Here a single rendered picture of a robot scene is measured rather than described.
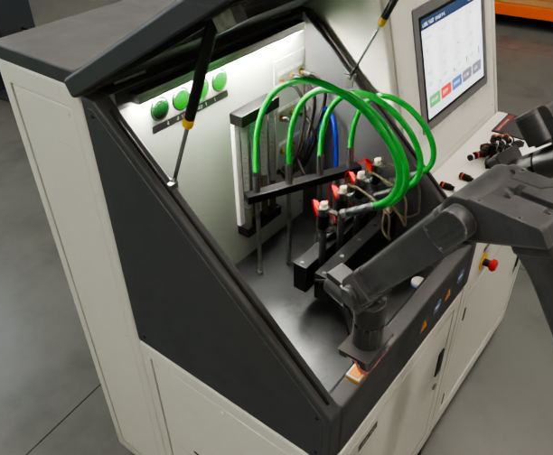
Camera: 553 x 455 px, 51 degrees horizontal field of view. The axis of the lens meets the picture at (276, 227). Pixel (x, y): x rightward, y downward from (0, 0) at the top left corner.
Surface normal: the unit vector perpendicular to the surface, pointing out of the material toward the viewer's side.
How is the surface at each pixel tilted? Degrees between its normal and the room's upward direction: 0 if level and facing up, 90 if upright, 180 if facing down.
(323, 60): 90
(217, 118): 90
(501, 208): 13
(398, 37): 76
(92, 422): 0
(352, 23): 90
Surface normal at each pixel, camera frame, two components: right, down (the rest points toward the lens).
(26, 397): -0.02, -0.80
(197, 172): 0.79, 0.36
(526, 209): -0.24, -0.78
